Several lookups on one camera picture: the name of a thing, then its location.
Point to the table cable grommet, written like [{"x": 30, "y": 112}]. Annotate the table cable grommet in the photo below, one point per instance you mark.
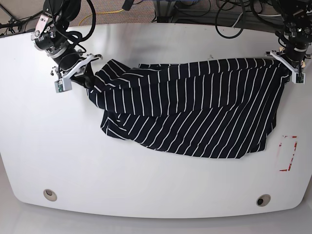
[
  {"x": 263, "y": 200},
  {"x": 50, "y": 195}
]

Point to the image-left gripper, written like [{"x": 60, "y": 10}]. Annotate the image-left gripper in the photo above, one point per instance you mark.
[{"x": 81, "y": 70}]

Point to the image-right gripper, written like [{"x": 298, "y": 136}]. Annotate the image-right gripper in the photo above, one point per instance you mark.
[{"x": 293, "y": 59}]

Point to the red tape corner marks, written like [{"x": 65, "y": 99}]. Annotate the red tape corner marks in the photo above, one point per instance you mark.
[{"x": 286, "y": 153}]

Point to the left table cable grommet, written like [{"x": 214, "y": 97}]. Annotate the left table cable grommet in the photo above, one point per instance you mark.
[{"x": 50, "y": 195}]

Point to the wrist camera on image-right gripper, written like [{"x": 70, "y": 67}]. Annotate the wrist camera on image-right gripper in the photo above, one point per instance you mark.
[{"x": 299, "y": 78}]

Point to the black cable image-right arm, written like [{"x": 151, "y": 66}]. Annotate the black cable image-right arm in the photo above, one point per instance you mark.
[{"x": 257, "y": 15}]

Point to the right table cable grommet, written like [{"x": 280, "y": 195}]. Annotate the right table cable grommet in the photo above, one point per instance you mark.
[{"x": 263, "y": 200}]

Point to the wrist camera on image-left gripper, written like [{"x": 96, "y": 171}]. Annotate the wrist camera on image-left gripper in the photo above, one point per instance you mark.
[{"x": 63, "y": 85}]

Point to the navy white striped T-shirt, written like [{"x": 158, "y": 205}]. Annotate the navy white striped T-shirt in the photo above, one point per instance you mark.
[{"x": 218, "y": 109}]

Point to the aluminium frame base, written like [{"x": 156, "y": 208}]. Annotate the aluminium frame base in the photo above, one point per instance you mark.
[{"x": 165, "y": 9}]

